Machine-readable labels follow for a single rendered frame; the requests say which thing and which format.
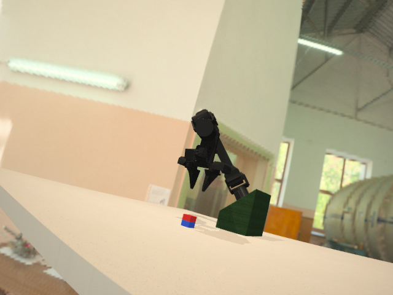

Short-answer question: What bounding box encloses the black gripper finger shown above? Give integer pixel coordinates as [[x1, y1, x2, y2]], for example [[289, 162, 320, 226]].
[[184, 166, 200, 189], [202, 169, 221, 191]]

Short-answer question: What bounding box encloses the blue toy brick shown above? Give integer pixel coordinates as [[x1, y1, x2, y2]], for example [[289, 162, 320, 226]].
[[181, 220, 195, 228]]

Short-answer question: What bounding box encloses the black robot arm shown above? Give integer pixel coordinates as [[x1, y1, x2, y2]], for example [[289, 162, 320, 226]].
[[184, 109, 250, 200]]

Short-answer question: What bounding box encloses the red block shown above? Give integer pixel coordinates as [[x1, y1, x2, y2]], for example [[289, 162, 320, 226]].
[[182, 214, 197, 222]]

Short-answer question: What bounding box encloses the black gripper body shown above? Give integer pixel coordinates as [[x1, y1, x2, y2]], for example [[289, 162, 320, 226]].
[[177, 143, 232, 175]]

